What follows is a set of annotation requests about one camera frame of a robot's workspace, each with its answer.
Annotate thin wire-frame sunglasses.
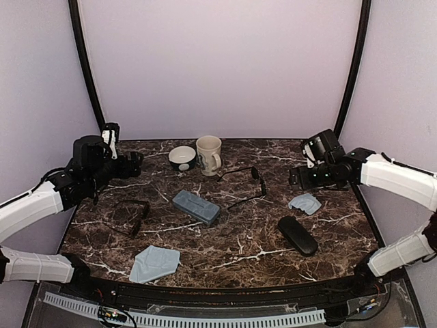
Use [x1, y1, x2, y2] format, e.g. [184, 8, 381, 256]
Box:
[217, 166, 267, 210]

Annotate large blue cleaning cloth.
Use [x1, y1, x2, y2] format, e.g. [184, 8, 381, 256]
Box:
[129, 245, 180, 284]

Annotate cream seahorse mug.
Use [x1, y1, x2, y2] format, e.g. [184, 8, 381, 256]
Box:
[196, 135, 223, 176]

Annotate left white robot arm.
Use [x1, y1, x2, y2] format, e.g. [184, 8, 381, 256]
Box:
[1, 131, 143, 298]

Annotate green circuit board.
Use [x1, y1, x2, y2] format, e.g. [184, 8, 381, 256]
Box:
[98, 307, 128, 323]

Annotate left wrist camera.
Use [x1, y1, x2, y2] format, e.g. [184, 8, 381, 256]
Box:
[101, 122, 120, 160]

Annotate black glasses case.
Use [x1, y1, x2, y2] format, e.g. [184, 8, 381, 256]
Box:
[278, 216, 318, 257]

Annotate thick black-frame sunglasses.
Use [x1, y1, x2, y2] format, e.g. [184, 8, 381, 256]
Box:
[104, 200, 150, 238]

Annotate black left frame post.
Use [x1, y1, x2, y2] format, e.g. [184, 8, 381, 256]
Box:
[68, 0, 106, 131]

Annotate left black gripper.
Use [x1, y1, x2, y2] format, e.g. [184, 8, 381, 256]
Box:
[87, 151, 143, 193]

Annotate white slotted cable duct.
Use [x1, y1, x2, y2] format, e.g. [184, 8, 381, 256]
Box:
[43, 292, 326, 327]

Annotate black front table rail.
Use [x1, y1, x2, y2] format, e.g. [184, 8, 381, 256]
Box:
[79, 277, 375, 308]

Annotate black frame post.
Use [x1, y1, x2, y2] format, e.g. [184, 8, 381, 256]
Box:
[334, 0, 372, 138]
[68, 0, 106, 131]

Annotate white and teal bowl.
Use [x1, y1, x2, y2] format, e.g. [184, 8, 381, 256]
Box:
[168, 146, 197, 172]

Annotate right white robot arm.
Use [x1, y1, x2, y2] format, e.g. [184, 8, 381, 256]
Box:
[289, 148, 436, 297]

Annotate small blue cleaning cloth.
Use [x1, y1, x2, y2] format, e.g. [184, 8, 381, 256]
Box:
[288, 193, 322, 215]

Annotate black right frame post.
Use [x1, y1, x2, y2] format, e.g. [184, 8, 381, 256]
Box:
[334, 0, 372, 138]

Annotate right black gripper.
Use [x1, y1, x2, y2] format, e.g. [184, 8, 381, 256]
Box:
[290, 161, 336, 191]

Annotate blue-grey glasses case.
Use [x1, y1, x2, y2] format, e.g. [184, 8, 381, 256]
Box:
[172, 190, 221, 226]

